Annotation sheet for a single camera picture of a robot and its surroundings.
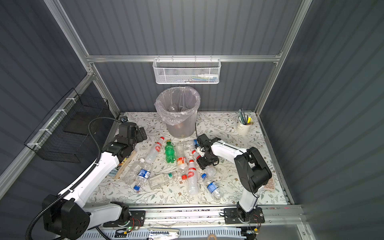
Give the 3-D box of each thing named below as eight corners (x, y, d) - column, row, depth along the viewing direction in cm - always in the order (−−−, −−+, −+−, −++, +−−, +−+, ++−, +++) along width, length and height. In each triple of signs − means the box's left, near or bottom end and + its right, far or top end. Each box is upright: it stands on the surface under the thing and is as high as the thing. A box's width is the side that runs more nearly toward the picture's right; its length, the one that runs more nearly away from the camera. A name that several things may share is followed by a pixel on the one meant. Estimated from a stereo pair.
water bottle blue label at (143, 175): (134, 191, 84) (131, 188, 80) (144, 166, 94) (142, 163, 90) (144, 192, 83) (142, 190, 80) (152, 167, 93) (151, 164, 90)
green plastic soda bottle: (164, 163, 95) (163, 159, 91) (167, 144, 104) (166, 140, 100) (175, 163, 95) (174, 159, 91) (177, 144, 104) (176, 140, 100)
